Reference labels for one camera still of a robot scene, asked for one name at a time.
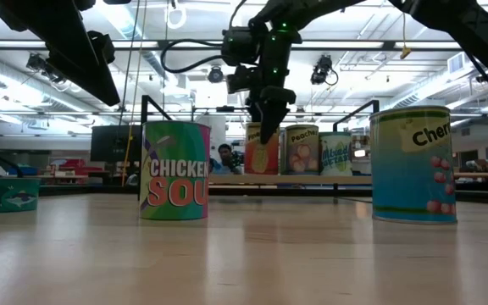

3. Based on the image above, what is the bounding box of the yellow hanging strap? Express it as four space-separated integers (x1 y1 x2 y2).
120 0 148 187

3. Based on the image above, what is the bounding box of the round black ceiling spotlight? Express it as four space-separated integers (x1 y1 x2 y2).
207 64 225 85

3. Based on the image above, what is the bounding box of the pineapple can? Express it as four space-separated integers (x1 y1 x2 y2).
245 121 280 175

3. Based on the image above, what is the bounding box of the wooden shelf with black legs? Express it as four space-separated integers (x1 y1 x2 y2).
137 94 381 204

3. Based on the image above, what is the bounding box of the white hanging ring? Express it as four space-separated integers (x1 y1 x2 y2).
164 3 188 31

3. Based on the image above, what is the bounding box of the white pillar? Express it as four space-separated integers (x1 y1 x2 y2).
208 114 228 147

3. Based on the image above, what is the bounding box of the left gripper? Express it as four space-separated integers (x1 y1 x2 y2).
0 0 121 107

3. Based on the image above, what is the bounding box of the red workbench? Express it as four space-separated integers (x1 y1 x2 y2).
47 157 104 178

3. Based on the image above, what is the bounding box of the person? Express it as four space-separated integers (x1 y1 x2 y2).
208 142 243 176

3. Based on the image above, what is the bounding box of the black monitor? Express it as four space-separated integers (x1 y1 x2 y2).
90 124 142 164

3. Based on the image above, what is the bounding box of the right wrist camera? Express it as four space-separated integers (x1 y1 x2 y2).
221 25 263 65

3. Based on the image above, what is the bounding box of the mixed vegetables can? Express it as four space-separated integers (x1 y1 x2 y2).
319 130 354 177

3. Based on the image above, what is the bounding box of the black ceiling spotlight cluster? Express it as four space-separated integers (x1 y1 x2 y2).
25 52 69 86

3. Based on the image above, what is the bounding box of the chicken soup can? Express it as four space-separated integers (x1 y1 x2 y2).
138 120 212 222

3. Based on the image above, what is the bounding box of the peaches can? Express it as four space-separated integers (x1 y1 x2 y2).
283 124 321 176

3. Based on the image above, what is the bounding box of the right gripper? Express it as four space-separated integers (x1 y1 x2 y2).
226 63 298 146

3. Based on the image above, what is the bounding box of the yellow hanging hook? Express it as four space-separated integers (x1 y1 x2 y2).
399 12 413 60

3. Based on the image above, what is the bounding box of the black ceiling camera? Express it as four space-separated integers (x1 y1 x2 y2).
309 53 340 87

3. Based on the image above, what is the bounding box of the black aluminium table frame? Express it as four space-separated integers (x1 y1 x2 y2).
0 120 488 205

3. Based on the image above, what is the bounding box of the green tuna fish can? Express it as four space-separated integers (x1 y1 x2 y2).
0 176 42 214

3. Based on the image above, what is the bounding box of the blue cherries can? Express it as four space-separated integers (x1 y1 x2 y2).
369 104 458 225

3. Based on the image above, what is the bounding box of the black camera cable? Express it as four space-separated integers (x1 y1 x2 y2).
160 39 232 74

